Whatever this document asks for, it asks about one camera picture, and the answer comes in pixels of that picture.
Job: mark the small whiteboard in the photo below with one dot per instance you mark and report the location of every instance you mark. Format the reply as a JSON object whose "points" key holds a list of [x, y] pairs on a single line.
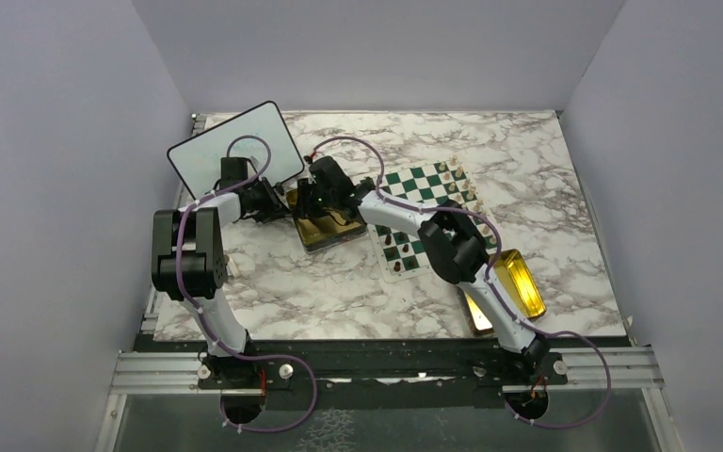
{"points": [[197, 159]]}

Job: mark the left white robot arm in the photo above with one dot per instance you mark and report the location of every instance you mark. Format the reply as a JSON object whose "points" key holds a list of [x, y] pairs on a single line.
{"points": [[188, 260]]}

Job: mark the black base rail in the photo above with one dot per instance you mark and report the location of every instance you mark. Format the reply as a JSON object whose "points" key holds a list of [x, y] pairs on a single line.
{"points": [[378, 374]]}

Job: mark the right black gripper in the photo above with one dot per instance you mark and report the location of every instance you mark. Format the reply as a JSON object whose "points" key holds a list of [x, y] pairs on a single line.
{"points": [[303, 208]]}

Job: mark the white chess pieces group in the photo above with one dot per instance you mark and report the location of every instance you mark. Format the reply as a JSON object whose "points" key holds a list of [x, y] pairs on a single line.
{"points": [[457, 185]]}

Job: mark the green white chess board mat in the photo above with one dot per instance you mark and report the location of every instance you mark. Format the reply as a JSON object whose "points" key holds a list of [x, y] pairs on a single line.
{"points": [[445, 239]]}

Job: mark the empty gold tin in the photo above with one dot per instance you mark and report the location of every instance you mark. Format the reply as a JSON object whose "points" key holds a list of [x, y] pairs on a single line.
{"points": [[517, 279]]}

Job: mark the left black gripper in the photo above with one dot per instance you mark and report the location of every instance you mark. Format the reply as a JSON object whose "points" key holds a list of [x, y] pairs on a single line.
{"points": [[274, 208]]}

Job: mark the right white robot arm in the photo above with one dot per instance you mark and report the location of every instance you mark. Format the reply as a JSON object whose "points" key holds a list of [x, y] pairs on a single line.
{"points": [[525, 346]]}

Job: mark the tin with dark pieces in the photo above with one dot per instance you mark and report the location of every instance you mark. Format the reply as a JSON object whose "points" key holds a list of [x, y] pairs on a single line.
{"points": [[321, 233]]}

